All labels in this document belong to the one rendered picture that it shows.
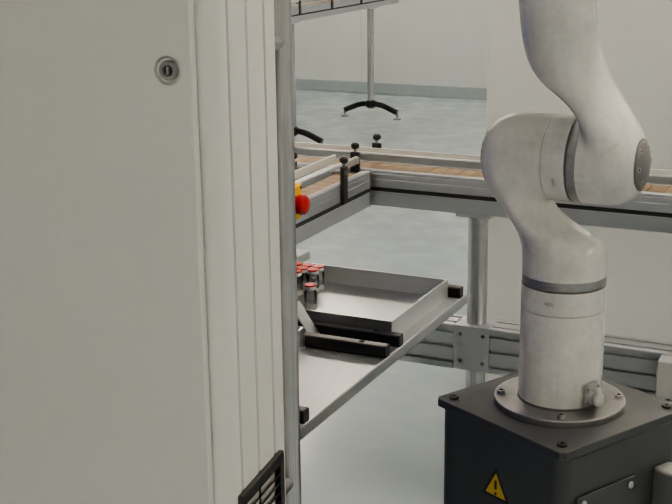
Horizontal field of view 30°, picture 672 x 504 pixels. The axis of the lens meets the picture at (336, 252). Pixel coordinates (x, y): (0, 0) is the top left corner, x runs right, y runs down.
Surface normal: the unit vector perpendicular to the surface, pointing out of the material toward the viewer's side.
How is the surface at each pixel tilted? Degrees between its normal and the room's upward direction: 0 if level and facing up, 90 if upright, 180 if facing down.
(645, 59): 90
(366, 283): 90
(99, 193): 90
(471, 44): 90
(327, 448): 0
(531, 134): 53
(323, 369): 0
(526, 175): 106
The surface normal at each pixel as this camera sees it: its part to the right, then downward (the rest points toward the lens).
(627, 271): -0.43, 0.25
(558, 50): -0.18, 0.52
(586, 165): -0.61, 0.25
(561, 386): -0.10, 0.26
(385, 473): -0.01, -0.96
